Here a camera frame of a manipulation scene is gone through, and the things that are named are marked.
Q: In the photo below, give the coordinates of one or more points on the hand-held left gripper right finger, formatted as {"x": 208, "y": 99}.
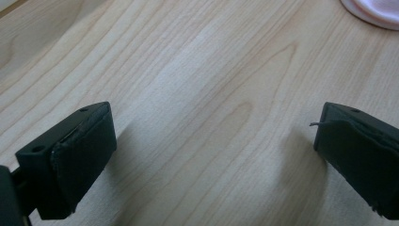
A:
{"x": 360, "y": 150}

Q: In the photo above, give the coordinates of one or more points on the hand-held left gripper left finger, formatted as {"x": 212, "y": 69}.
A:
{"x": 72, "y": 163}

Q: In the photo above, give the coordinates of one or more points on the pink cloth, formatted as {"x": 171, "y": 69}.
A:
{"x": 375, "y": 11}

